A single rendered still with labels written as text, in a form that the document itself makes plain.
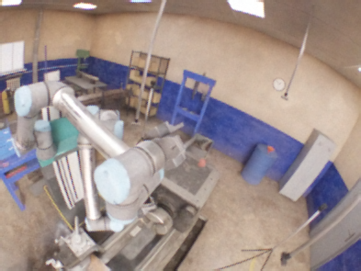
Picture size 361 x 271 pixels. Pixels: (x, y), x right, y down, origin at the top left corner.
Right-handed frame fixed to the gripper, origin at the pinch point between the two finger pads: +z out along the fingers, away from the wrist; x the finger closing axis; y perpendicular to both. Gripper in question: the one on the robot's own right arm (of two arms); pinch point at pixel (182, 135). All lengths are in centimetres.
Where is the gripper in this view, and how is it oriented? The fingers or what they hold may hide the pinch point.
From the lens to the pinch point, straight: 57.3
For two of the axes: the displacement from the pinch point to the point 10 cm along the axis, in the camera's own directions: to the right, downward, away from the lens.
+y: -7.4, 3.4, 5.8
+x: 4.6, 8.9, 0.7
